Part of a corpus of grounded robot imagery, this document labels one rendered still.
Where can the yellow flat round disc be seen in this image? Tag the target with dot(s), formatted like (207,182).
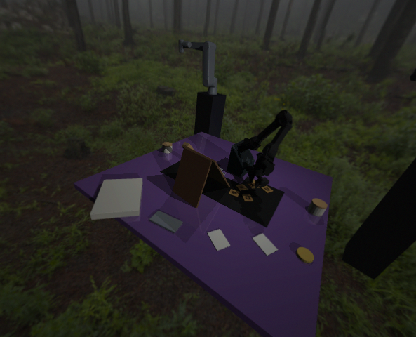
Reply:
(305,255)

